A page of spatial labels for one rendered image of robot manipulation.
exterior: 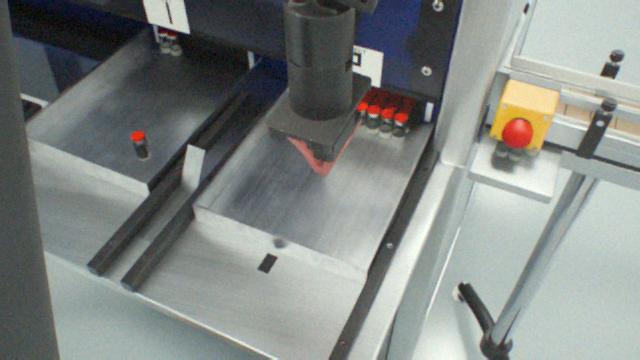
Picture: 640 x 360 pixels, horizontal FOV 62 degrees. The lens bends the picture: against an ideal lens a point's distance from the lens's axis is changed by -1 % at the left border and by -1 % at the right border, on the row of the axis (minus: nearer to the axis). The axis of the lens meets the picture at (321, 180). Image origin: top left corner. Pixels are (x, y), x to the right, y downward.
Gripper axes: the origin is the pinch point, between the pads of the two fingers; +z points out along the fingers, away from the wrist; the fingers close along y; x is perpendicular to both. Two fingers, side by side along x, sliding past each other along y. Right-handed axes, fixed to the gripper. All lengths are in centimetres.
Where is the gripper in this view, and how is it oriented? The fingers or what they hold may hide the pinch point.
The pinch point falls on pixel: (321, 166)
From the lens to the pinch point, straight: 56.7
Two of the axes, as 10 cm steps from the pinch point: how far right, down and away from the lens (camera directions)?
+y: 4.3, -6.8, 5.9
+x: -9.0, -3.2, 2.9
